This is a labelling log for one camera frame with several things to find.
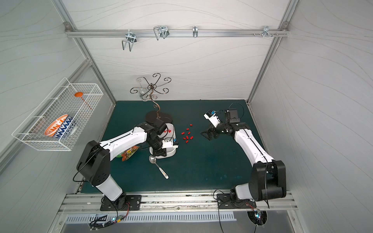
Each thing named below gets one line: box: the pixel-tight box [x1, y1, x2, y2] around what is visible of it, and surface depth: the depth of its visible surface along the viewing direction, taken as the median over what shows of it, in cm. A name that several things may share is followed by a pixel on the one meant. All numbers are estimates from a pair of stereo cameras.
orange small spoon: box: [74, 91, 94, 111], surface depth 80 cm
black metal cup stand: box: [130, 73, 173, 125], surface depth 91 cm
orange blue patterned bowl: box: [44, 114, 76, 138], surface depth 61 cm
